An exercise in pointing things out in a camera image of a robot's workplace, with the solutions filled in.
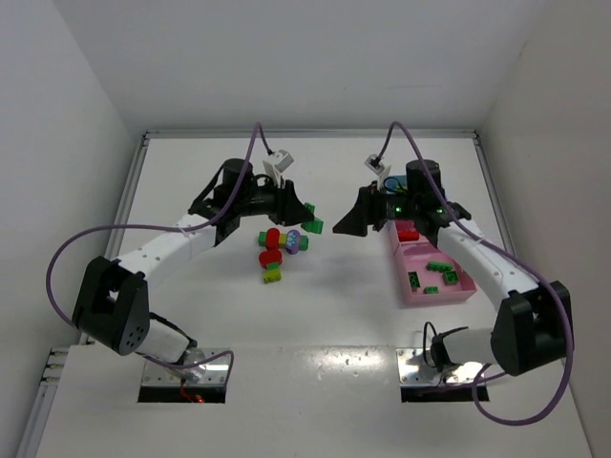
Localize green purple lego stack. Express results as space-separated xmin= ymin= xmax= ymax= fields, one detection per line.
xmin=301 ymin=202 xmax=324 ymax=235

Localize red square lego brick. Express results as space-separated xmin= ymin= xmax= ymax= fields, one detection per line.
xmin=397 ymin=228 xmax=420 ymax=242

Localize red round lego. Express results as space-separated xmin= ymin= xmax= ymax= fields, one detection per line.
xmin=264 ymin=228 xmax=281 ymax=250
xmin=259 ymin=249 xmax=283 ymax=269

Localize yellow-green lego brick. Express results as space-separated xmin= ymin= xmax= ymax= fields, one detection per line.
xmin=263 ymin=268 xmax=282 ymax=284

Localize green lego plate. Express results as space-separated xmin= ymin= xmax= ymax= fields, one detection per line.
xmin=427 ymin=261 xmax=454 ymax=273

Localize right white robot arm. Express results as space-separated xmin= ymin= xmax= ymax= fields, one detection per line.
xmin=332 ymin=159 xmax=573 ymax=376

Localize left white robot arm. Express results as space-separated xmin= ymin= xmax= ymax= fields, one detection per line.
xmin=72 ymin=150 xmax=314 ymax=366

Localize purple paw lego piece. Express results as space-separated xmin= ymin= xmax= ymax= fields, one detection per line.
xmin=284 ymin=230 xmax=302 ymax=255

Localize light blue container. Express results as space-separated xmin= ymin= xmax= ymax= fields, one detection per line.
xmin=377 ymin=176 xmax=435 ymax=198

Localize small pink container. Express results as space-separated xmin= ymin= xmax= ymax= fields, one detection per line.
xmin=387 ymin=220 xmax=430 ymax=249

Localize large pink container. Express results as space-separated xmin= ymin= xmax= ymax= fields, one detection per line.
xmin=393 ymin=243 xmax=477 ymax=306

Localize green square lego in bin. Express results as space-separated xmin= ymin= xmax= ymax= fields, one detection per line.
xmin=442 ymin=270 xmax=460 ymax=286

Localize green base plate under reds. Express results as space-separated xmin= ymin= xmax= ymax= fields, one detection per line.
xmin=258 ymin=231 xmax=309 ymax=251

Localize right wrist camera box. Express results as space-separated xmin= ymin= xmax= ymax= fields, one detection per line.
xmin=365 ymin=155 xmax=391 ymax=188

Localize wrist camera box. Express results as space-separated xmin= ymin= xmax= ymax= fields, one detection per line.
xmin=365 ymin=155 xmax=391 ymax=188
xmin=263 ymin=150 xmax=294 ymax=181

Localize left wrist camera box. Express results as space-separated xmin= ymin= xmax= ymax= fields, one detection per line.
xmin=263 ymin=150 xmax=294 ymax=181

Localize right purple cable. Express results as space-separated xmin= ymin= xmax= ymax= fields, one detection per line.
xmin=379 ymin=120 xmax=574 ymax=426

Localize purple cable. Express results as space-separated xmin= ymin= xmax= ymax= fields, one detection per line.
xmin=46 ymin=121 xmax=276 ymax=383
xmin=379 ymin=120 xmax=574 ymax=426

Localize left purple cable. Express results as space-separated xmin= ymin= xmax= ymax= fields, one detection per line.
xmin=46 ymin=121 xmax=276 ymax=383

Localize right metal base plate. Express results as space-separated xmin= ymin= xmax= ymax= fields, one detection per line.
xmin=396 ymin=347 xmax=483 ymax=388

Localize metal base plate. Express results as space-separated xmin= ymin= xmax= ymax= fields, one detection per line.
xmin=396 ymin=347 xmax=483 ymax=388
xmin=141 ymin=348 xmax=234 ymax=388

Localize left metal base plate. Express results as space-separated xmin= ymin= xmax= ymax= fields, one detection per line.
xmin=141 ymin=348 xmax=234 ymax=388

